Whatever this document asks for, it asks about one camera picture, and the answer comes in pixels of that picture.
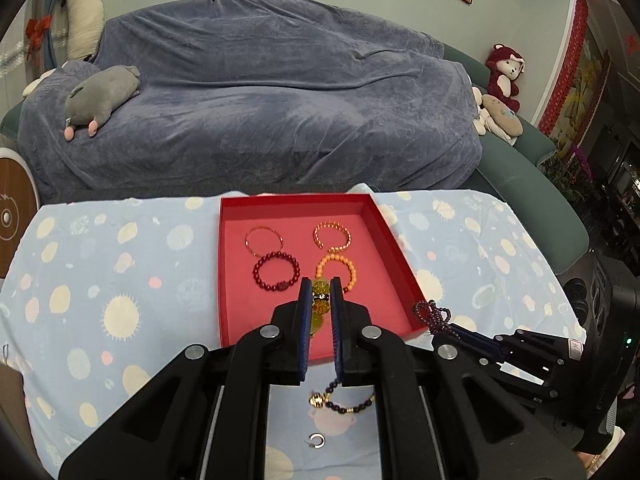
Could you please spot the red monkey plush toy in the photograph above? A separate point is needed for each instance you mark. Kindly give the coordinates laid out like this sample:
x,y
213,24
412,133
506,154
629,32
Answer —
x,y
505,65

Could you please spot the red shallow tray box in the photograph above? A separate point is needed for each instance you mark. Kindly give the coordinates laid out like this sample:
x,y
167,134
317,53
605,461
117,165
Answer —
x,y
341,236

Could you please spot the blue curtain with red bow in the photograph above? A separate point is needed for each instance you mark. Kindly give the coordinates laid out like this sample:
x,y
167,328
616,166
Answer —
x,y
39,35

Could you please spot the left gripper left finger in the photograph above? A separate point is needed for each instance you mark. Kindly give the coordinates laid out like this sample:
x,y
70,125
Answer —
x,y
275,354

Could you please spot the teal sofa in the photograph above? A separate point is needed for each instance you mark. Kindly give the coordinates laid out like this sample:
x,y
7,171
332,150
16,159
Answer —
x,y
512,175

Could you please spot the beige plush toy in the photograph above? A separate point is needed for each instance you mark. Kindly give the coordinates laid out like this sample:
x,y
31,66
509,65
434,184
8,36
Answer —
x,y
495,117

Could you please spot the dark garnet bead strand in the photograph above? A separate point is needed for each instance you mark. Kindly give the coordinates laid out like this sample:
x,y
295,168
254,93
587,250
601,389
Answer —
x,y
435,318

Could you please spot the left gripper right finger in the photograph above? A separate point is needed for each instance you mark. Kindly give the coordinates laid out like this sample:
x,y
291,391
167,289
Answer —
x,y
367,355

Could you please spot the round wooden white table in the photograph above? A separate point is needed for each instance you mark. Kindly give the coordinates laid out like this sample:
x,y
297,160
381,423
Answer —
x,y
19,202

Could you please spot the white plush sheep toy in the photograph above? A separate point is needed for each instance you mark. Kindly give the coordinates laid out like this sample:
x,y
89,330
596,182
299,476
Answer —
x,y
85,21

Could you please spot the light blue patterned tablecloth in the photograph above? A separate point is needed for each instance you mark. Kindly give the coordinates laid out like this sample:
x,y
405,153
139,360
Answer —
x,y
101,296

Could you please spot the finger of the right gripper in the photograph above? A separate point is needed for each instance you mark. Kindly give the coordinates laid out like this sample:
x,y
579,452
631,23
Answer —
x,y
531,349
472,343

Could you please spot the thin gold bangle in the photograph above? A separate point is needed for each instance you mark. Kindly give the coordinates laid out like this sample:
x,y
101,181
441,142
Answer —
x,y
261,240

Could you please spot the grey plush mouse toy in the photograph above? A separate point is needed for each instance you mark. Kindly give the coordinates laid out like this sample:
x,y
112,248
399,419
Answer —
x,y
92,103

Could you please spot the blue-grey sofa cover blanket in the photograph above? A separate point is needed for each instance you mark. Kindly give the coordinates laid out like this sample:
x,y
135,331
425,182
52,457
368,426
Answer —
x,y
261,92

